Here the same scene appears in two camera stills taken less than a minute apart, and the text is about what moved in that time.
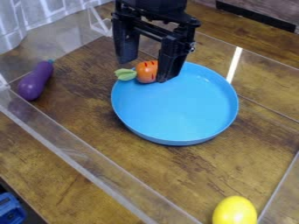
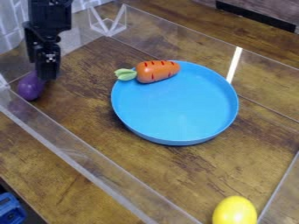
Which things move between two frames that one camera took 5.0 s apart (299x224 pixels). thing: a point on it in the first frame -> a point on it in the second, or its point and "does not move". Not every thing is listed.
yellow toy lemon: x=234 y=210 does not move
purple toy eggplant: x=32 y=84 does not move
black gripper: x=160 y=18 -> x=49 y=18
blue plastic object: x=13 y=213 does not move
